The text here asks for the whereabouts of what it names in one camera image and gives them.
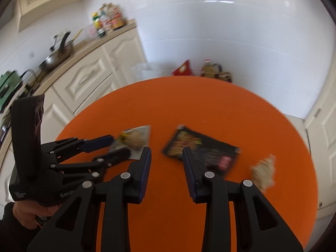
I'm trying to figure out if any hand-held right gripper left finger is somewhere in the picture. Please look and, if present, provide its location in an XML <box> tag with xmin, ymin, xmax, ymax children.
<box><xmin>28</xmin><ymin>146</ymin><xmax>152</xmax><ymax>252</ymax></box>

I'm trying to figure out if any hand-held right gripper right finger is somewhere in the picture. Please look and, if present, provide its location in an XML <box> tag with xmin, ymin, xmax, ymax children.
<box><xmin>182</xmin><ymin>146</ymin><xmax>303</xmax><ymax>252</ymax></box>

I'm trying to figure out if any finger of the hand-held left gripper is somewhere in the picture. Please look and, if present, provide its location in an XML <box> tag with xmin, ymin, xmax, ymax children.
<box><xmin>51</xmin><ymin>147</ymin><xmax>131</xmax><ymax>183</ymax></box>
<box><xmin>41</xmin><ymin>135</ymin><xmax>115</xmax><ymax>161</ymax></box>

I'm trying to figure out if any white yellow food wrapper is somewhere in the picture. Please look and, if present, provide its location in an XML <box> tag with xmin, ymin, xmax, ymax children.
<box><xmin>109</xmin><ymin>125</ymin><xmax>152</xmax><ymax>160</ymax></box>

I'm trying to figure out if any black snack wrapper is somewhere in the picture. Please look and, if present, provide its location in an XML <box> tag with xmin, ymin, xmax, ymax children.
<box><xmin>161</xmin><ymin>124</ymin><xmax>241</xmax><ymax>177</ymax></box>

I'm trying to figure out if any beige tissue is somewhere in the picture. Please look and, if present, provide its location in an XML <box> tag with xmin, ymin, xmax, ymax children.
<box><xmin>250</xmin><ymin>154</ymin><xmax>277</xmax><ymax>193</ymax></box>

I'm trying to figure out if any person's left forearm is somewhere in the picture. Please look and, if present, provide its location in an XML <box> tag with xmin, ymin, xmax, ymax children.
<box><xmin>0</xmin><ymin>202</ymin><xmax>36</xmax><ymax>252</ymax></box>

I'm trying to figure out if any person's left hand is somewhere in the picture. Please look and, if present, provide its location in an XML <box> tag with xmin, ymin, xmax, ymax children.
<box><xmin>13</xmin><ymin>202</ymin><xmax>60</xmax><ymax>229</ymax></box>

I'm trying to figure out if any green multi-cooker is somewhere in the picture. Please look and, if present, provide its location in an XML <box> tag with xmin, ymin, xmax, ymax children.
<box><xmin>0</xmin><ymin>70</ymin><xmax>25</xmax><ymax>111</ymax></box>

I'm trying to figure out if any red snack bag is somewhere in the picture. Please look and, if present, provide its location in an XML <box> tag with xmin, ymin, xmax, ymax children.
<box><xmin>172</xmin><ymin>59</ymin><xmax>194</xmax><ymax>77</ymax></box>

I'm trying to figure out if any yellow cooking oil bottle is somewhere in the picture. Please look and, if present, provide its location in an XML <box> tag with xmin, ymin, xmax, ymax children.
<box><xmin>201</xmin><ymin>59</ymin><xmax>218</xmax><ymax>79</ymax></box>

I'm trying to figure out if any green yellow-cap bottle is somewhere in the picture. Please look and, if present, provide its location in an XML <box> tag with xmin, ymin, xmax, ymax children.
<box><xmin>91</xmin><ymin>13</ymin><xmax>102</xmax><ymax>30</ymax></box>

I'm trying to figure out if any white panel door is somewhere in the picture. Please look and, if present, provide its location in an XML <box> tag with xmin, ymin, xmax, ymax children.
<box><xmin>304</xmin><ymin>84</ymin><xmax>336</xmax><ymax>211</ymax></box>

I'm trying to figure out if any black power cable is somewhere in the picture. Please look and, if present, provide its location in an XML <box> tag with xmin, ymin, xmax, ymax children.
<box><xmin>20</xmin><ymin>68</ymin><xmax>43</xmax><ymax>88</ymax></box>

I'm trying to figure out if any frying pan with black handle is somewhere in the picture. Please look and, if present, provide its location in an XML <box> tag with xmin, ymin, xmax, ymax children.
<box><xmin>39</xmin><ymin>31</ymin><xmax>75</xmax><ymax>70</ymax></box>

